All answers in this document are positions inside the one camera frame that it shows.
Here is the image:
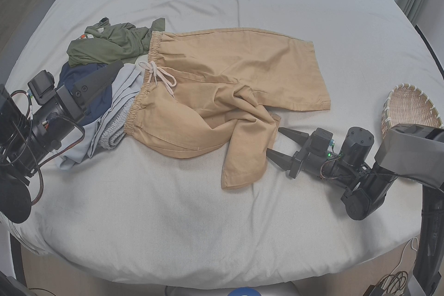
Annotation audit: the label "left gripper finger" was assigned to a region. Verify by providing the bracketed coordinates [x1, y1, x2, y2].
[71, 60, 124, 111]

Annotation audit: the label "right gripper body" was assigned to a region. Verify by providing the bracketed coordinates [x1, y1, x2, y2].
[288, 140, 333, 179]

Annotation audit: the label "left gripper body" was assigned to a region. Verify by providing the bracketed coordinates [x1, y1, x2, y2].
[31, 85, 87, 156]

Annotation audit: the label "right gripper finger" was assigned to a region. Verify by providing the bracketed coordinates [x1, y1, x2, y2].
[267, 148, 295, 171]
[279, 127, 309, 149]

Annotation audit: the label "tan shorts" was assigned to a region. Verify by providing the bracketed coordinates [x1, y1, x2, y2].
[123, 26, 332, 190]

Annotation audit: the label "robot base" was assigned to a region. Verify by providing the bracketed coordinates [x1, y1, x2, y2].
[165, 282, 299, 296]

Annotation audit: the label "dark blue garment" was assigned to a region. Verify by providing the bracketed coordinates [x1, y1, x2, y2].
[57, 60, 123, 125]

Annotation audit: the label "pale grey garment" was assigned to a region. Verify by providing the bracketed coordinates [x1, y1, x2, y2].
[57, 64, 146, 172]

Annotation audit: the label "green garment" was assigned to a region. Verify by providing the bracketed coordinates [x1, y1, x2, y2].
[67, 18, 166, 68]

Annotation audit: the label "bed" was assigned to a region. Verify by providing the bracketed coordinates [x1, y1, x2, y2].
[0, 0, 444, 290]

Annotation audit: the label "round woven basket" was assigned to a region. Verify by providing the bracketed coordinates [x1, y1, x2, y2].
[381, 82, 444, 184]

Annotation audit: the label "grey knitted shorts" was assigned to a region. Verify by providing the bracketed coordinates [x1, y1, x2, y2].
[95, 95, 139, 150]

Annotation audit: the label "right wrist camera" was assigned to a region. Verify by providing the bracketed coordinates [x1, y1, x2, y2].
[310, 128, 336, 158]

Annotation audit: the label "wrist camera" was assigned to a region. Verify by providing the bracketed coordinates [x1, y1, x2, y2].
[310, 128, 336, 158]
[28, 70, 57, 105]

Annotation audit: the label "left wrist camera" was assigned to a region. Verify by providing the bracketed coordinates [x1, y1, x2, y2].
[28, 70, 57, 105]

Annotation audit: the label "black cable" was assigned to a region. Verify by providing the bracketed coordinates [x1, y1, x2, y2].
[378, 270, 410, 296]
[29, 121, 86, 208]

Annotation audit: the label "white cable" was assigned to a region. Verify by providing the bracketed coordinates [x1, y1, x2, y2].
[394, 237, 421, 288]

